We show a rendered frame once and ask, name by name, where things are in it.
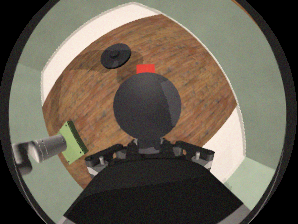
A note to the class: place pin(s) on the red kettle with black handle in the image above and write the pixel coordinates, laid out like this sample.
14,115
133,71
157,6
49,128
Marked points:
147,106

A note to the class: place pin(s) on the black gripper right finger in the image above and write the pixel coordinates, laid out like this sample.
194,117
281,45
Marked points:
194,153

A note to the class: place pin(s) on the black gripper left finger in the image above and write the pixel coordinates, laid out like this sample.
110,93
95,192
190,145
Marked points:
98,161

